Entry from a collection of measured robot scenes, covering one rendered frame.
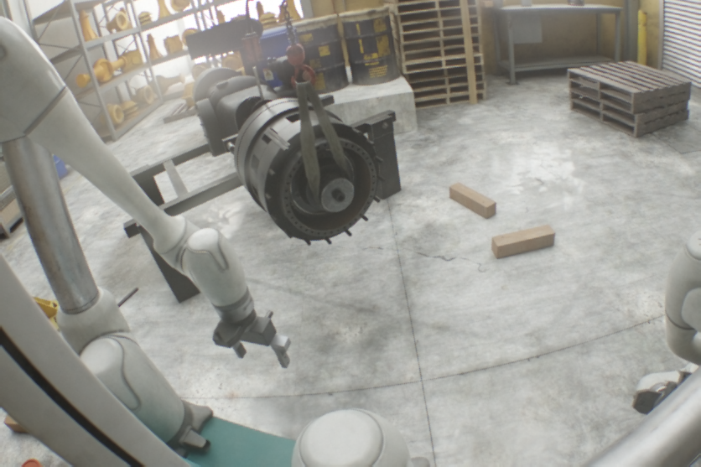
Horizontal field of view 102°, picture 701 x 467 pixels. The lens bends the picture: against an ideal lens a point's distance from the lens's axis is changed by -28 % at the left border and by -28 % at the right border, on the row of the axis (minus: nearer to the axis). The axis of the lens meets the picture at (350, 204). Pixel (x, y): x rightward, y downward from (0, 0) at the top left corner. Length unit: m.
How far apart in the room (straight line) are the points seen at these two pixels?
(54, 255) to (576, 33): 7.07
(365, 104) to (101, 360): 3.76
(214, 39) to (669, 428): 4.06
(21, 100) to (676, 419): 0.94
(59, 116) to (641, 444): 0.87
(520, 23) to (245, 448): 5.71
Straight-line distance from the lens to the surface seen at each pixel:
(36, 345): 0.25
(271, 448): 0.83
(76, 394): 0.27
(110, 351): 0.77
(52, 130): 0.63
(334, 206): 1.51
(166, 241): 0.89
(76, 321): 0.89
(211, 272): 0.78
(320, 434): 0.51
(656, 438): 0.54
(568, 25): 7.02
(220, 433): 0.89
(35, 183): 0.80
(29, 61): 0.63
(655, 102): 4.58
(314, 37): 4.56
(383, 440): 0.50
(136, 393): 0.76
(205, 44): 4.08
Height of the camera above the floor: 1.58
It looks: 31 degrees down
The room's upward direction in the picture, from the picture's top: 12 degrees counter-clockwise
